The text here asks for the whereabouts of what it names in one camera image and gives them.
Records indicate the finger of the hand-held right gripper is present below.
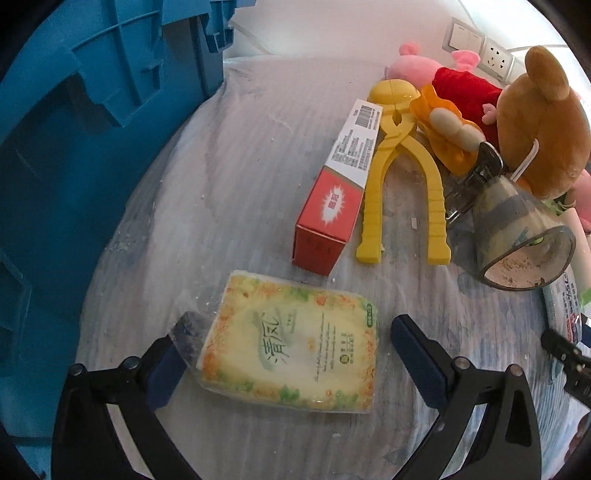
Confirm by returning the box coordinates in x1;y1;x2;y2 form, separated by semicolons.
541;316;591;409

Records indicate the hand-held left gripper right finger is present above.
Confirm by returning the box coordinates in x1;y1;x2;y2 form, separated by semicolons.
392;315;542;480

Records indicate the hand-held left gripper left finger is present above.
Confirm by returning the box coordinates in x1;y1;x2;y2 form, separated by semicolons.
52;339;204;480

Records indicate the yellow floral tissue pack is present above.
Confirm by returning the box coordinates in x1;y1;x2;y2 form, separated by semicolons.
171;270;380;415

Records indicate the blue plastic storage crate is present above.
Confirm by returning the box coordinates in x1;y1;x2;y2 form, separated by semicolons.
0;0;257;480

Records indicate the white and blue packet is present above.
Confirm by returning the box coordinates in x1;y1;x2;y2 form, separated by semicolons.
542;268;591;352

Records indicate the red and white toothpaste box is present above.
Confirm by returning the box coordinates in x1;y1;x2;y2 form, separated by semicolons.
292;98;384;277

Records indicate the yellow plastic snowball clamp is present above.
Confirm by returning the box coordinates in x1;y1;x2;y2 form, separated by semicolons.
355;78;452;266

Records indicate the orange and yellow plush toy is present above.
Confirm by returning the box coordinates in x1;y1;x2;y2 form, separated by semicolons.
410;83;486;175

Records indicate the brown bear plush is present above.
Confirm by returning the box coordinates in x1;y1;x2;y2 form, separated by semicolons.
496;45;591;200

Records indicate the pink pig plush red dress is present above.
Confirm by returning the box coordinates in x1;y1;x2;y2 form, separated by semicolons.
385;42;506;139

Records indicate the white wall socket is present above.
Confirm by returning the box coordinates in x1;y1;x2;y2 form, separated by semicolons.
477;36;516;77

